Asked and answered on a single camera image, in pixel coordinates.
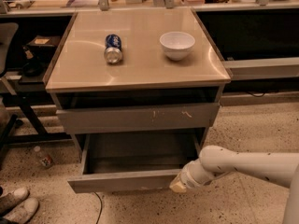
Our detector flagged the black box under desk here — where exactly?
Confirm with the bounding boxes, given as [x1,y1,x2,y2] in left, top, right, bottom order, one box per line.
[26,35,61,50]

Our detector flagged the white shoe near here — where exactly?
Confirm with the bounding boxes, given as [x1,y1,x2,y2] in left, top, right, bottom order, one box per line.
[0,198,39,224]

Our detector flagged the grey drawer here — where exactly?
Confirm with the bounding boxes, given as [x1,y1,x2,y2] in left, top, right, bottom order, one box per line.
[57,103,220,134]
[68,130,200,193]

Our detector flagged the white shoe far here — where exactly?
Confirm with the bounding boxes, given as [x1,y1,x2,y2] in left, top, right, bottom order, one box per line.
[0,188,29,215]

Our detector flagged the blue soda can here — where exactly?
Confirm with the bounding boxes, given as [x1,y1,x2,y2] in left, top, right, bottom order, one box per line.
[104,34,122,63]

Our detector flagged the grey drawer cabinet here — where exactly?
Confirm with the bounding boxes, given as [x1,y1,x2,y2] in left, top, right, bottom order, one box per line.
[42,7,234,161]

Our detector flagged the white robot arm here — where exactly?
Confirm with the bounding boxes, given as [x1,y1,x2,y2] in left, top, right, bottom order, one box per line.
[169,146,299,224]

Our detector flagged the black floor cable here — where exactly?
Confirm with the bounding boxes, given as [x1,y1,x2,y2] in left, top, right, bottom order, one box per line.
[93,191,105,224]

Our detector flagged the clear plastic bottle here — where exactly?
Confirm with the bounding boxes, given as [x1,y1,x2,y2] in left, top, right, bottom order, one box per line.
[34,146,53,168]

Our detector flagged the white bowl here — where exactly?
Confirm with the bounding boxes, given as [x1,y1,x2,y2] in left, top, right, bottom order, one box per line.
[160,32,195,61]

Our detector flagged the grey office chair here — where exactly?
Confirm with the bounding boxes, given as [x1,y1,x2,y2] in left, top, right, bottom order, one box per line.
[0,22,19,153]

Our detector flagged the white shoe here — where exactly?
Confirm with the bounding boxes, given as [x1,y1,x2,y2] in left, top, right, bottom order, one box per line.
[0,198,39,224]
[0,188,29,215]

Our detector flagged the grey top drawer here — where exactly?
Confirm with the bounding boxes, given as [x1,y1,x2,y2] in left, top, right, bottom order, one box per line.
[57,103,220,134]

